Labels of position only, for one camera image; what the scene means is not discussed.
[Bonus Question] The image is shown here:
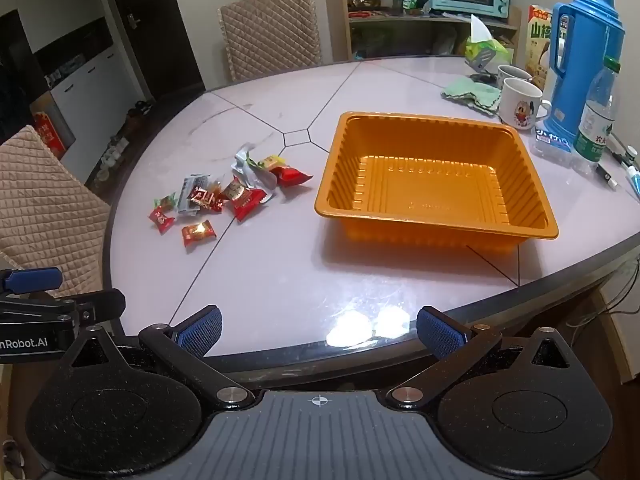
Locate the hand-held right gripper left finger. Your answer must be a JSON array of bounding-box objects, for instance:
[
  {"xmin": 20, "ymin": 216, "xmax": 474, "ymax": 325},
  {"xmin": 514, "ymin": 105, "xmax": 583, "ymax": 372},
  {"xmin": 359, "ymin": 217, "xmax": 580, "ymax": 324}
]
[{"xmin": 60, "ymin": 304, "xmax": 256, "ymax": 412}]

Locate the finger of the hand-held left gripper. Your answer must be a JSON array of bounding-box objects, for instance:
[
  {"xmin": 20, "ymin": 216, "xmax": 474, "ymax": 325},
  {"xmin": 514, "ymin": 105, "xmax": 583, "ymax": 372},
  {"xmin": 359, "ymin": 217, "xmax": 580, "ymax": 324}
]
[
  {"xmin": 0, "ymin": 267, "xmax": 64, "ymax": 297},
  {"xmin": 0, "ymin": 288, "xmax": 127, "ymax": 323}
]

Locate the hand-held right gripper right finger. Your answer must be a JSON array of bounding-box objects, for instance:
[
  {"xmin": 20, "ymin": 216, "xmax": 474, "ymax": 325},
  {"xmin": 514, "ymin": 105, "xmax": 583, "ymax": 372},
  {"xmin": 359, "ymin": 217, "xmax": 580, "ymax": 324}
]
[{"xmin": 384, "ymin": 304, "xmax": 577, "ymax": 407}]

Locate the red orange snack packet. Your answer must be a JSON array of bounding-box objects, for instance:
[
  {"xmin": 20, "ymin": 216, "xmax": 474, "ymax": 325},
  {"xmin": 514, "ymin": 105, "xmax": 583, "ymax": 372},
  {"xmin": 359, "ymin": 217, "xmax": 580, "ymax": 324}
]
[{"xmin": 180, "ymin": 220, "xmax": 217, "ymax": 248}]

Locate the small red snack packet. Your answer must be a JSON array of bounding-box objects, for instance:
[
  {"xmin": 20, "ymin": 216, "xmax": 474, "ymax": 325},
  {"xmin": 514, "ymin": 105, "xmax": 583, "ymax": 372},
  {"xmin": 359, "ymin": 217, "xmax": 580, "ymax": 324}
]
[{"xmin": 148, "ymin": 207, "xmax": 176, "ymax": 236}]

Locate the large red snack packet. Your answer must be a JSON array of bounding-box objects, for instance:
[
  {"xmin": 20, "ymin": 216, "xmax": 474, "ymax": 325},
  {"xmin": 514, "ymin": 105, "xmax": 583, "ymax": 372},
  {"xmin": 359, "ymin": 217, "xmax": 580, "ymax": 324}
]
[{"xmin": 229, "ymin": 186, "xmax": 267, "ymax": 222}]

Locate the black white snack packet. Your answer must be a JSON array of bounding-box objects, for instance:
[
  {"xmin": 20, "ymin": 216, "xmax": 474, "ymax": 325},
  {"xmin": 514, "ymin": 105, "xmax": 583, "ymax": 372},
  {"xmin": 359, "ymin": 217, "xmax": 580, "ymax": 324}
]
[{"xmin": 177, "ymin": 174, "xmax": 209, "ymax": 217}]

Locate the orange plastic tray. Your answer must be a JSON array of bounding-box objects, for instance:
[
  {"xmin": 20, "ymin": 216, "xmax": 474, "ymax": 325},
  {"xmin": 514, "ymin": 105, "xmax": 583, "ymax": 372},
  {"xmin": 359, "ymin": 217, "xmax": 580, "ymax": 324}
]
[{"xmin": 314, "ymin": 111, "xmax": 560, "ymax": 256}]

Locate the orange brown candy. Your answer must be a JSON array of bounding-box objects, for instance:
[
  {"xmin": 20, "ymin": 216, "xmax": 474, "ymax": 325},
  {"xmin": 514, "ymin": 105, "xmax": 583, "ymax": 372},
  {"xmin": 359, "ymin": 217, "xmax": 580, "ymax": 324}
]
[{"xmin": 219, "ymin": 176, "xmax": 247, "ymax": 202}]

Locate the silver snack packet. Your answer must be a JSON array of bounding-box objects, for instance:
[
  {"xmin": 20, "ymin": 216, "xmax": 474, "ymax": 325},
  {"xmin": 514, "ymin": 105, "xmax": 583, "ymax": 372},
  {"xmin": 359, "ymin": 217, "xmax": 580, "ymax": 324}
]
[{"xmin": 231, "ymin": 144, "xmax": 277, "ymax": 202}]

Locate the beige quilted chair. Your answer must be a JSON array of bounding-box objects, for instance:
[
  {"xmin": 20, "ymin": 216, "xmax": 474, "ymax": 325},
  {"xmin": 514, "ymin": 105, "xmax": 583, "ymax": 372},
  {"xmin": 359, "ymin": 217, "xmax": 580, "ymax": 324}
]
[
  {"xmin": 217, "ymin": 0, "xmax": 322, "ymax": 84},
  {"xmin": 0, "ymin": 125, "xmax": 112, "ymax": 301}
]

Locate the red gift box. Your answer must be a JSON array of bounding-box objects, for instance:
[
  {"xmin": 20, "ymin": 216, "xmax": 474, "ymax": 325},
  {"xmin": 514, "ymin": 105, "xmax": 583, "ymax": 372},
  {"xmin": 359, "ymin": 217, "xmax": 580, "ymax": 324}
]
[{"xmin": 30, "ymin": 97, "xmax": 77, "ymax": 159}]

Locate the white cabinet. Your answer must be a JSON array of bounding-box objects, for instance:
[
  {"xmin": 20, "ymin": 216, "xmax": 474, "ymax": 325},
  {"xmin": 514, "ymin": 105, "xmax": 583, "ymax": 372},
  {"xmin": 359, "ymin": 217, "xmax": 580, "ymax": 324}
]
[{"xmin": 29, "ymin": 14, "xmax": 127, "ymax": 187}]

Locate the clear toothpick box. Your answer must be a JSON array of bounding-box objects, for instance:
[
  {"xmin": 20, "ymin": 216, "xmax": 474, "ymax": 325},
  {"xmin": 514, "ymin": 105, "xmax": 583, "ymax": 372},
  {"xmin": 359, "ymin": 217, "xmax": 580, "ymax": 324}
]
[{"xmin": 534, "ymin": 127, "xmax": 574, "ymax": 162}]

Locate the black white pen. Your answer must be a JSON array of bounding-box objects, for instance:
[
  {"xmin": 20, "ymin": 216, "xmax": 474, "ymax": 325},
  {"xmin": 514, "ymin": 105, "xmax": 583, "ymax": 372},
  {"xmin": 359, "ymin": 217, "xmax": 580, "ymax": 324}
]
[{"xmin": 594, "ymin": 162, "xmax": 620, "ymax": 190}]

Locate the white cartoon mug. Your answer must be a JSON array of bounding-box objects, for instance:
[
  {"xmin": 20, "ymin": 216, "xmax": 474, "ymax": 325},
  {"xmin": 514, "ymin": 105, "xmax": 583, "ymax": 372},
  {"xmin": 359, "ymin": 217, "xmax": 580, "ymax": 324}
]
[{"xmin": 498, "ymin": 77, "xmax": 553, "ymax": 131}]

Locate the green cloth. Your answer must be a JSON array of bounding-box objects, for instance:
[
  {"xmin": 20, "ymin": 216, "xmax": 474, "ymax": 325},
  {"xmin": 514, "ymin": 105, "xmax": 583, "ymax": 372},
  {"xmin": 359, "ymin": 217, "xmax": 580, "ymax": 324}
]
[{"xmin": 441, "ymin": 77, "xmax": 503, "ymax": 111}]

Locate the clear water bottle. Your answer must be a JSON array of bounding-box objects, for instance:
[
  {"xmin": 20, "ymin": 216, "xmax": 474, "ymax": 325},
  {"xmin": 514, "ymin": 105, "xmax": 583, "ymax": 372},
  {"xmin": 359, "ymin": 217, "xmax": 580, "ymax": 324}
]
[{"xmin": 573, "ymin": 54, "xmax": 622, "ymax": 164}]

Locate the patterned mug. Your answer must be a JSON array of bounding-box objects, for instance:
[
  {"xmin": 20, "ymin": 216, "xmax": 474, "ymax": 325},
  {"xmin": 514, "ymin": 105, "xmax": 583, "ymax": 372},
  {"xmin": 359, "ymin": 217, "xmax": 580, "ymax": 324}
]
[{"xmin": 496, "ymin": 64, "xmax": 534, "ymax": 87}]

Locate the grey phone stand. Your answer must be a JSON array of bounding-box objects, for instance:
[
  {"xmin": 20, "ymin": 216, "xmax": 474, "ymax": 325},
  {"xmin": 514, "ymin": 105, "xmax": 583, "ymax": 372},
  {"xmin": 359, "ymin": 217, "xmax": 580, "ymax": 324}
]
[{"xmin": 469, "ymin": 42, "xmax": 499, "ymax": 83}]

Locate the dark door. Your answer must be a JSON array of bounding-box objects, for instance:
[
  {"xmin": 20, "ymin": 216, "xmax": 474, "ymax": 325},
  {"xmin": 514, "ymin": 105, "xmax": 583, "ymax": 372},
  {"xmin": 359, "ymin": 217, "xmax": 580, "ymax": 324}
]
[{"xmin": 99, "ymin": 0, "xmax": 207, "ymax": 107}]

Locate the green tissue box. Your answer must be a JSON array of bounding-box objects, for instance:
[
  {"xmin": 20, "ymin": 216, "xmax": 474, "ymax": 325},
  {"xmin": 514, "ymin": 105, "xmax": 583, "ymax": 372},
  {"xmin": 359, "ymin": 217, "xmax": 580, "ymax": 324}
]
[{"xmin": 464, "ymin": 14, "xmax": 511, "ymax": 68}]

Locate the yellow snack box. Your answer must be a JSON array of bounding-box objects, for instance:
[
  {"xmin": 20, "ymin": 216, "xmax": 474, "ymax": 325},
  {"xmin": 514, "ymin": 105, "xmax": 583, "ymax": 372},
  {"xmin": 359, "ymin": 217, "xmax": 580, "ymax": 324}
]
[{"xmin": 527, "ymin": 4, "xmax": 557, "ymax": 89}]

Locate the wooden shelf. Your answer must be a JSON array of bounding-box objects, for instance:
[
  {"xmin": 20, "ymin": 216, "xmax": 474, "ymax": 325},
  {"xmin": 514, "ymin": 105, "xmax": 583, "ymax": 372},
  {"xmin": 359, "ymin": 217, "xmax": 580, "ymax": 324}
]
[{"xmin": 325, "ymin": 0, "xmax": 523, "ymax": 64}]

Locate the blue thermos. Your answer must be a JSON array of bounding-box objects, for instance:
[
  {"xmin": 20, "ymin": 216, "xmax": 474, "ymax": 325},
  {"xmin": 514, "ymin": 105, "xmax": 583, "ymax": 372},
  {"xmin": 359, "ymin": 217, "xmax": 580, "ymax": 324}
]
[{"xmin": 542, "ymin": 0, "xmax": 626, "ymax": 144}]

